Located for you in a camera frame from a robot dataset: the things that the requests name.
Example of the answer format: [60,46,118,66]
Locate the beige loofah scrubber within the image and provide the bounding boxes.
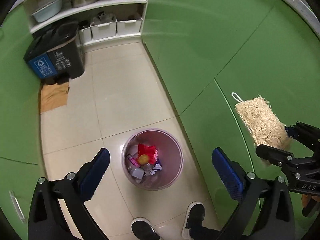
[231,92,291,151]

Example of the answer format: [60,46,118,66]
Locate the red cloth pouch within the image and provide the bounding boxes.
[137,144,158,165]

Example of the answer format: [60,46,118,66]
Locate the pink trash bin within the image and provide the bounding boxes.
[121,128,184,191]

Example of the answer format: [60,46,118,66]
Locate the right hand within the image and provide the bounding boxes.
[302,194,320,208]

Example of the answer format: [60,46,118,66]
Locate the black shoe right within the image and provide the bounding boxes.
[181,202,206,239]

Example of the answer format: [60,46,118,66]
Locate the black shoe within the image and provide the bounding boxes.
[131,217,161,240]
[181,202,206,239]

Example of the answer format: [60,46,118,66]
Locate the brown round fruit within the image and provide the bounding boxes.
[137,154,150,166]

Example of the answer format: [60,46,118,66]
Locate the black shoe left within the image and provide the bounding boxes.
[131,217,161,240]

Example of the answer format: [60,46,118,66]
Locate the purple white wrapper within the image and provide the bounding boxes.
[152,164,163,172]

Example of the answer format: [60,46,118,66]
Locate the cardboard piece on floor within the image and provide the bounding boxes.
[40,82,69,113]

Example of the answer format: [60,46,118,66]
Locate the black blue recycling bin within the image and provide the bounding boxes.
[23,21,85,85]

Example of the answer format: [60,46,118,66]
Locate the white storage box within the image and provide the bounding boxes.
[91,18,117,41]
[117,14,143,35]

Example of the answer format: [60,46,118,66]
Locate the light blue basin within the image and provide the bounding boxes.
[32,0,62,23]

